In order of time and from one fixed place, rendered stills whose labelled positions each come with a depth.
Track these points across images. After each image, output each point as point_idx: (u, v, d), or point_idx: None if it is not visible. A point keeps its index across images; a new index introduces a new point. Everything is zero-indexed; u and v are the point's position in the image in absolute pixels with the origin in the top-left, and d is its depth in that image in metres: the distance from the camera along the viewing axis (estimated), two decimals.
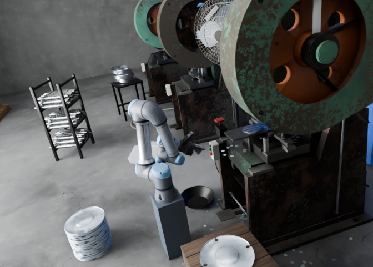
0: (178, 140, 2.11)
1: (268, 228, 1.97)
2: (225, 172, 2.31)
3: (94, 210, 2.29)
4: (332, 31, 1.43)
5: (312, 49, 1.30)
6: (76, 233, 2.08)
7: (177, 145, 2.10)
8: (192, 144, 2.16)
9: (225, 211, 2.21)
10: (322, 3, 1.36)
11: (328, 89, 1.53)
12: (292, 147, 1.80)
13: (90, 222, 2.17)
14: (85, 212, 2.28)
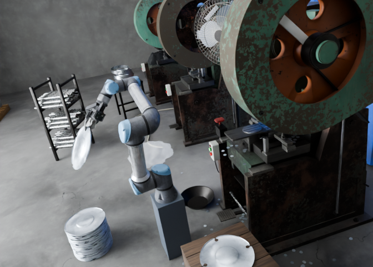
0: None
1: (268, 228, 1.97)
2: (225, 172, 2.31)
3: (83, 131, 1.99)
4: (318, 17, 1.38)
5: (312, 61, 1.32)
6: (80, 166, 1.88)
7: None
8: None
9: (225, 211, 2.21)
10: (291, 11, 1.33)
11: (352, 54, 1.50)
12: (292, 147, 1.80)
13: (84, 146, 1.90)
14: (79, 137, 2.01)
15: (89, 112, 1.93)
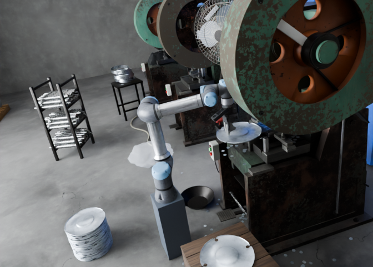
0: (221, 101, 1.86)
1: (268, 228, 1.97)
2: (225, 172, 2.31)
3: (243, 139, 1.85)
4: (316, 16, 1.38)
5: (312, 63, 1.32)
6: None
7: None
8: (223, 119, 1.91)
9: (225, 211, 2.21)
10: (288, 14, 1.33)
11: (353, 49, 1.49)
12: (292, 147, 1.80)
13: None
14: (250, 135, 1.88)
15: (228, 120, 1.86)
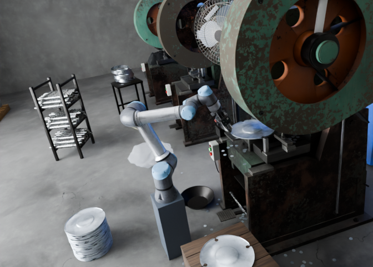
0: None
1: (268, 228, 1.97)
2: (225, 172, 2.31)
3: (247, 136, 1.89)
4: None
5: (312, 46, 1.30)
6: (252, 120, 2.09)
7: (218, 102, 1.82)
8: None
9: (225, 211, 2.21)
10: (327, 4, 1.37)
11: (322, 93, 1.53)
12: (292, 147, 1.80)
13: (243, 127, 2.01)
14: (256, 135, 1.89)
15: (216, 122, 1.88)
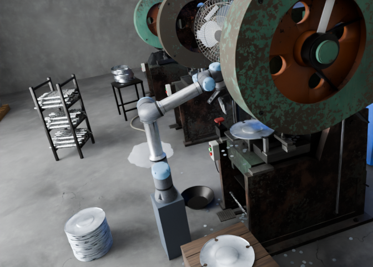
0: None
1: (268, 228, 1.97)
2: (225, 172, 2.31)
3: (268, 130, 1.92)
4: None
5: (314, 43, 1.29)
6: (231, 129, 2.01)
7: None
8: (218, 100, 2.00)
9: (225, 211, 2.21)
10: (333, 8, 1.38)
11: (314, 97, 1.53)
12: (292, 147, 1.80)
13: (247, 132, 1.93)
14: (266, 126, 1.98)
15: (224, 101, 1.95)
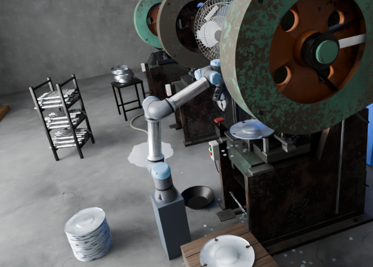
0: None
1: (268, 228, 1.97)
2: (225, 172, 2.31)
3: (256, 122, 2.06)
4: (318, 72, 1.49)
5: (330, 35, 1.30)
6: (251, 138, 1.85)
7: None
8: None
9: (225, 211, 2.21)
10: (343, 53, 1.48)
11: None
12: (292, 147, 1.80)
13: (261, 130, 1.94)
14: (247, 124, 2.06)
15: (226, 96, 2.04)
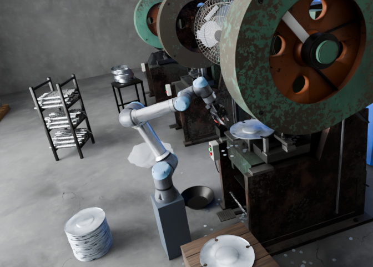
0: None
1: (268, 228, 1.97)
2: (225, 172, 2.31)
3: (236, 127, 2.02)
4: (321, 18, 1.39)
5: (311, 60, 1.32)
6: None
7: (214, 94, 1.80)
8: None
9: (225, 211, 2.21)
10: (294, 9, 1.33)
11: (350, 58, 1.50)
12: (292, 147, 1.80)
13: (256, 125, 2.02)
14: (238, 131, 1.97)
15: (212, 115, 1.86)
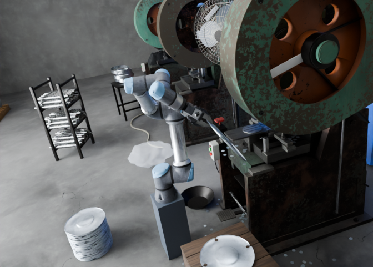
0: (177, 106, 1.39)
1: (268, 228, 1.97)
2: (225, 172, 2.31)
3: (218, 130, 1.64)
4: (291, 27, 1.36)
5: (323, 67, 1.35)
6: (241, 157, 1.46)
7: (172, 109, 1.42)
8: None
9: (225, 211, 2.21)
10: (270, 55, 1.38)
11: (344, 2, 1.39)
12: (292, 147, 1.80)
13: None
14: (215, 127, 1.59)
15: (199, 107, 1.45)
